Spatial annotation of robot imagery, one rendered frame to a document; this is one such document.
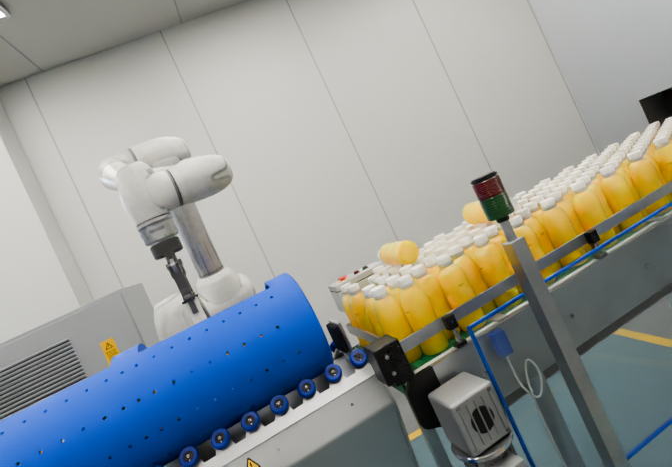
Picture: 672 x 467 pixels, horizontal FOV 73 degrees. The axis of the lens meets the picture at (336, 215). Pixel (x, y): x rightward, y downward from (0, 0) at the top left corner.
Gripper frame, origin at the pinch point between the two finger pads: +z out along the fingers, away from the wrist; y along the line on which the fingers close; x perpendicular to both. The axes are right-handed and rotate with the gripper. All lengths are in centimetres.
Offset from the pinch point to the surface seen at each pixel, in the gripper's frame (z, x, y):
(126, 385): 6.7, -18.8, 11.7
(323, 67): -134, 174, -260
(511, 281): 27, 74, 21
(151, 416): 14.8, -16.4, 14.3
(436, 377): 37, 43, 23
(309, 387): 27.7, 16.8, 11.1
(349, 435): 41.8, 20.3, 13.7
